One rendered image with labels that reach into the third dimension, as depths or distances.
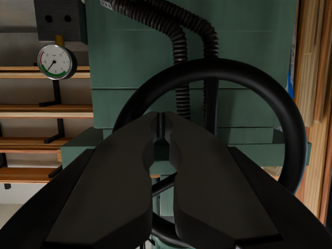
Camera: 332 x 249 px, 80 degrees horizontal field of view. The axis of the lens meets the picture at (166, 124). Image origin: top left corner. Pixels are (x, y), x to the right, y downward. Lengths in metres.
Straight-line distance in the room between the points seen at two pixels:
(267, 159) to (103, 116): 0.40
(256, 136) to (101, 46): 0.40
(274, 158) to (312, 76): 1.41
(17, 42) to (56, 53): 3.31
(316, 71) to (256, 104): 1.44
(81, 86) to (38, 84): 0.65
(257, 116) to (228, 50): 0.16
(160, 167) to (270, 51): 0.34
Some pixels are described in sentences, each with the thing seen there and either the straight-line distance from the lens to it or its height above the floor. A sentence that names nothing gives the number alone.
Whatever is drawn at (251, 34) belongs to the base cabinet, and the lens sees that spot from 0.50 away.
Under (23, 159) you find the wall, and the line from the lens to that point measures 3.99.
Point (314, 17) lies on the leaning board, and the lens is 1.92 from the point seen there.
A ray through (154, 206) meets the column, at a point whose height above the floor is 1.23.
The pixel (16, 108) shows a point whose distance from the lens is 3.17.
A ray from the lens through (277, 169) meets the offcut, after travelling 0.60.
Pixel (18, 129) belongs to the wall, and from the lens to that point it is 3.88.
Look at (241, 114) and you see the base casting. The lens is 0.49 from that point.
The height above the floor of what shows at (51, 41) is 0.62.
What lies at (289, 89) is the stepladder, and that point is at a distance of 1.44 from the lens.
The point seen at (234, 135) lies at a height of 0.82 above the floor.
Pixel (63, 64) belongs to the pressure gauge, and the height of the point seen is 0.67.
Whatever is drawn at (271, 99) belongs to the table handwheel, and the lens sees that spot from 0.31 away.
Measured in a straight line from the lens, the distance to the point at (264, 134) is 0.53.
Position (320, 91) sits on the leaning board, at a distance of 1.90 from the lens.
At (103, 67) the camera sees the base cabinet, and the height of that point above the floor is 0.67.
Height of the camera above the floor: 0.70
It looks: 12 degrees up
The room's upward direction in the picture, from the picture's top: 180 degrees clockwise
